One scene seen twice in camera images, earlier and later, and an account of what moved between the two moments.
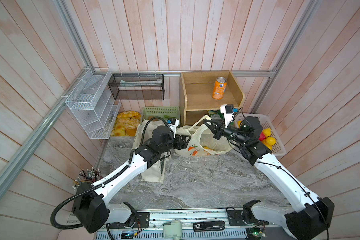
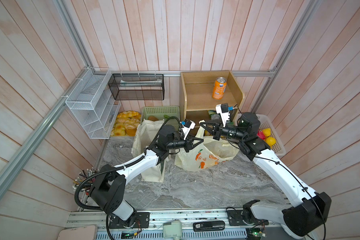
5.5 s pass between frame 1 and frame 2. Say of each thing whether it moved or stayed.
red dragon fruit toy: stayed
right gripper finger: stayed
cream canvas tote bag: stayed
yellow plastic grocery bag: moved
